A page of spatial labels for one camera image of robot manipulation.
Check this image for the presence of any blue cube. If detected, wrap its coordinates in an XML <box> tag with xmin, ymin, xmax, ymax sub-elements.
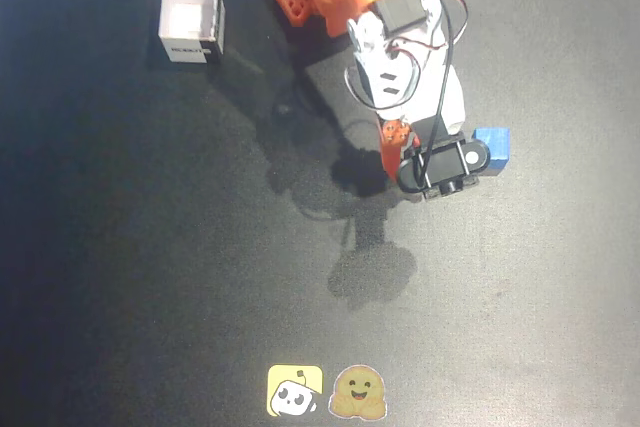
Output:
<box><xmin>472</xmin><ymin>127</ymin><xmax>511</xmax><ymax>176</ymax></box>

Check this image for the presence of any white cardboard box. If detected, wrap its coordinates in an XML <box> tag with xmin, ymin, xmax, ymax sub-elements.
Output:
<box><xmin>158</xmin><ymin>0</ymin><xmax>227</xmax><ymax>66</ymax></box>

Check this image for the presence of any hugging face sticker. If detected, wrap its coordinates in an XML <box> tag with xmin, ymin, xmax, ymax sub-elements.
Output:
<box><xmin>327</xmin><ymin>364</ymin><xmax>389</xmax><ymax>421</ymax></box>

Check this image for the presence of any yellow robot sticker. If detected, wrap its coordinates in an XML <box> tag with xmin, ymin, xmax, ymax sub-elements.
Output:
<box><xmin>267</xmin><ymin>364</ymin><xmax>324</xmax><ymax>418</ymax></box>

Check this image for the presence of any black table mat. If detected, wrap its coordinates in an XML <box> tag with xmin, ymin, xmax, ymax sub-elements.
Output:
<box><xmin>0</xmin><ymin>0</ymin><xmax>640</xmax><ymax>427</ymax></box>

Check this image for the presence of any black camera cable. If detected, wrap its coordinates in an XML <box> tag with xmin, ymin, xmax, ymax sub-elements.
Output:
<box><xmin>417</xmin><ymin>0</ymin><xmax>454</xmax><ymax>186</ymax></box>

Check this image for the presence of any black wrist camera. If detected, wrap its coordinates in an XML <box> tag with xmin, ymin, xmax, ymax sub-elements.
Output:
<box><xmin>396</xmin><ymin>136</ymin><xmax>492</xmax><ymax>200</ymax></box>

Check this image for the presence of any white servo cable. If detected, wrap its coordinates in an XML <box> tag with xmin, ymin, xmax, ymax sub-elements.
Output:
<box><xmin>343</xmin><ymin>0</ymin><xmax>471</xmax><ymax>111</ymax></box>

